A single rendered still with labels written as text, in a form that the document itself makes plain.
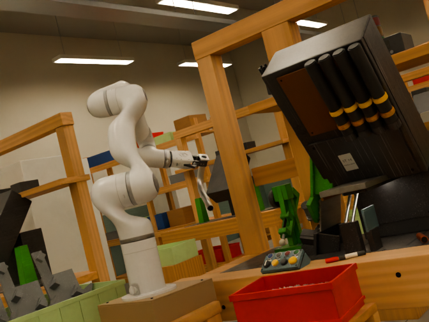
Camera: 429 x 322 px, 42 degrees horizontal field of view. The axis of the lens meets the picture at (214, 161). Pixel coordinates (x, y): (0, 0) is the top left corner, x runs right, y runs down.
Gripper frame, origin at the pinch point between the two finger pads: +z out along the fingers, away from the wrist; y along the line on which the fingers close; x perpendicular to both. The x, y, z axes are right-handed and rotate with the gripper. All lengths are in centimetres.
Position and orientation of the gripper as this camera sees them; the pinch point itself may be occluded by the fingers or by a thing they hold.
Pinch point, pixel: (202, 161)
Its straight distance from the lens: 261.6
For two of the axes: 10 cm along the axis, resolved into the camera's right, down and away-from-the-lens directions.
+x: -1.9, 8.8, 4.4
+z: 9.5, 0.6, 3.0
